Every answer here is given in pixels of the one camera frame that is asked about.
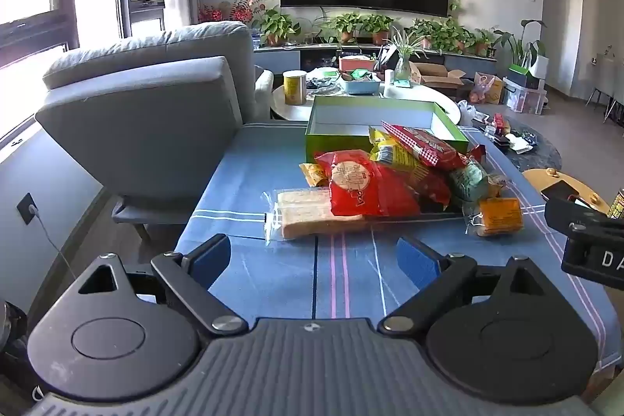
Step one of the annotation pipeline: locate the red checkered snack packet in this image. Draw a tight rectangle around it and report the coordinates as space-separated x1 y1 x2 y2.
380 120 472 171

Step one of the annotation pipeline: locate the blue striped tablecloth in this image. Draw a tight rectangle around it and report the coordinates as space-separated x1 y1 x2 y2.
173 121 622 370

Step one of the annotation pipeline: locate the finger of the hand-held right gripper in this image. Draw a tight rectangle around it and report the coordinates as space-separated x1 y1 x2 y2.
543 196 624 247

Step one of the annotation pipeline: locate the clear storage box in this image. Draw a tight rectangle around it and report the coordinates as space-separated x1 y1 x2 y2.
502 77 548 115

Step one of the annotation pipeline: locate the yellow tin can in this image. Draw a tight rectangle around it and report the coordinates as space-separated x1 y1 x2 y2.
283 70 308 106

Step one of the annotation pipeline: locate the green snack packet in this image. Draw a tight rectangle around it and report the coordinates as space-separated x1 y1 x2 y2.
447 158 506 208

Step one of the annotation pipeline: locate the grey sofa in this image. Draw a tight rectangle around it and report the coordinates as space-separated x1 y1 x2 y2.
35 21 275 242

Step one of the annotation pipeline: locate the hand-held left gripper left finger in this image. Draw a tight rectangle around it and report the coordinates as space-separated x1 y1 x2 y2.
73 233 249 338

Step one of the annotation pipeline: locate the yellow wooden stool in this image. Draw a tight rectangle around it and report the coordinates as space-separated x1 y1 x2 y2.
521 168 611 215

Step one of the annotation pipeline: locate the grey power cable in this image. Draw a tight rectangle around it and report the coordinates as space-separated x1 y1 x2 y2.
32 209 75 281

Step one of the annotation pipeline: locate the crumpled clear plastic bag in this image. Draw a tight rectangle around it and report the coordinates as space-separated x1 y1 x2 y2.
457 100 488 127

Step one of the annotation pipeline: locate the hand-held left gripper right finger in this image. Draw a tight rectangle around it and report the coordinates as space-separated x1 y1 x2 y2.
378 237 551 334

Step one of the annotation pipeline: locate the grey television cabinet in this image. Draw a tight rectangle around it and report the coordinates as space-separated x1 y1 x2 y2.
253 43 498 80

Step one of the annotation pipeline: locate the plastic bag of fruit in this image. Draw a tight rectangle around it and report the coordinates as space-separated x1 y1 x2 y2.
469 72 506 106

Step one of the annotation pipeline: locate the glass vase with spider plant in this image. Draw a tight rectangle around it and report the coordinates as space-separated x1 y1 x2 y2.
385 28 431 82

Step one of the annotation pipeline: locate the large-leaf plant in white pot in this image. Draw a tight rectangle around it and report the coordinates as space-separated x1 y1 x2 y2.
494 19 550 79

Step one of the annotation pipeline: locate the wall socket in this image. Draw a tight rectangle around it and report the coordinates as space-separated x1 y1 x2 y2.
17 192 40 225

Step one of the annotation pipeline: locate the large red snack bag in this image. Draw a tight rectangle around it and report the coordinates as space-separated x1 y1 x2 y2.
314 149 421 218

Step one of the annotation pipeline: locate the white round table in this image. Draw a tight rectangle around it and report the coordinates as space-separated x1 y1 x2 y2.
270 77 460 124

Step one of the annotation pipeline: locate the white tissue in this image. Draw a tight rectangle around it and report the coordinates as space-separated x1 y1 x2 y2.
507 134 533 154

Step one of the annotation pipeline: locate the open cardboard box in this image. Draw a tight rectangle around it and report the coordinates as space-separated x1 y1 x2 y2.
409 61 467 89

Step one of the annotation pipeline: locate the red berry decoration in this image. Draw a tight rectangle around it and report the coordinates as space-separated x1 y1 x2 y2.
197 0 265 27

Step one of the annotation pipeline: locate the blue plastic basket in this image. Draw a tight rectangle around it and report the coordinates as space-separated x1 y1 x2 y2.
338 72 382 96

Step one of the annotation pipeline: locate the orange box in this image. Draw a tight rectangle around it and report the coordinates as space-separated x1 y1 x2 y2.
339 56 376 74

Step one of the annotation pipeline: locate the row of potted plants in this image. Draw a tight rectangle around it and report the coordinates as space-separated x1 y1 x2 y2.
256 7 498 57

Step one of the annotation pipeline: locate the smartphone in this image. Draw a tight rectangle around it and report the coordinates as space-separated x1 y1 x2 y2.
539 181 581 203

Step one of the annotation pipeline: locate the sliced bread packet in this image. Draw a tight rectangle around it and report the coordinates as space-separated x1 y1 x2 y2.
263 188 370 247

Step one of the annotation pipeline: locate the small yellow snack packet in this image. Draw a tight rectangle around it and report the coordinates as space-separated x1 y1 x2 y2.
298 163 330 189

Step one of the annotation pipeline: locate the dark marble round table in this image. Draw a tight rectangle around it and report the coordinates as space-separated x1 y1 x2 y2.
467 113 562 173

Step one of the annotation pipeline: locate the orange small snack packet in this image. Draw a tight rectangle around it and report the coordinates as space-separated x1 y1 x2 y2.
462 196 526 238

